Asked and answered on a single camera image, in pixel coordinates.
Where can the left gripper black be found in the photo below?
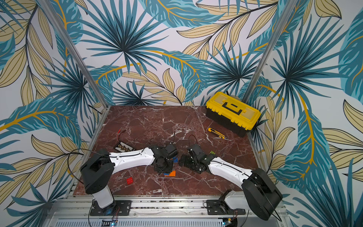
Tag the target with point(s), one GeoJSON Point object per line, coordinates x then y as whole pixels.
{"type": "Point", "coordinates": [168, 170]}

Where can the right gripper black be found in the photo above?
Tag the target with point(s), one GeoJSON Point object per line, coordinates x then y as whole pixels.
{"type": "Point", "coordinates": [186, 161]}

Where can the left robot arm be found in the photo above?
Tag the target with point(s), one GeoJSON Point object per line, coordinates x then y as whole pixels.
{"type": "Point", "coordinates": [99, 168]}

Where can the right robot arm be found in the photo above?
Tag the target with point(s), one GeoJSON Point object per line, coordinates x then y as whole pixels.
{"type": "Point", "coordinates": [257, 194]}

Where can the red 2x2 lego brick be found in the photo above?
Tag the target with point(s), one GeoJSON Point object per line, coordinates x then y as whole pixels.
{"type": "Point", "coordinates": [129, 180]}

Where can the yellow utility knife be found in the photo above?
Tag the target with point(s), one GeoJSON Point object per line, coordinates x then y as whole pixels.
{"type": "Point", "coordinates": [215, 132]}

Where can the black charging board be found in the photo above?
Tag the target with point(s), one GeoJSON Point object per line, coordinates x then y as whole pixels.
{"type": "Point", "coordinates": [123, 147]}

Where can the yellow black toolbox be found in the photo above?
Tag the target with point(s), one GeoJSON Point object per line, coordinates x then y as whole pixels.
{"type": "Point", "coordinates": [232, 113]}

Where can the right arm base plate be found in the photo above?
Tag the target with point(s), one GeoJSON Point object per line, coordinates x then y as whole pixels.
{"type": "Point", "coordinates": [217, 207]}

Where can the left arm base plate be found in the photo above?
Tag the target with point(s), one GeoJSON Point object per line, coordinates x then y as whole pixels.
{"type": "Point", "coordinates": [117, 208]}

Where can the aluminium front rail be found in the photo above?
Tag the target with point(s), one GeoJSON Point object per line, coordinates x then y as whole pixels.
{"type": "Point", "coordinates": [156, 211]}

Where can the left aluminium frame post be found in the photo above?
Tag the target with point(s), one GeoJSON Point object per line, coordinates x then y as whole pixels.
{"type": "Point", "coordinates": [61, 30]}

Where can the aluminium frame post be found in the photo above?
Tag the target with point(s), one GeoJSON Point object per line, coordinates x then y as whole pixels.
{"type": "Point", "coordinates": [61, 30]}
{"type": "Point", "coordinates": [269, 48]}

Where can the right aluminium frame post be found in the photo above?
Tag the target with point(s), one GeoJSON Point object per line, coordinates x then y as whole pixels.
{"type": "Point", "coordinates": [269, 48]}

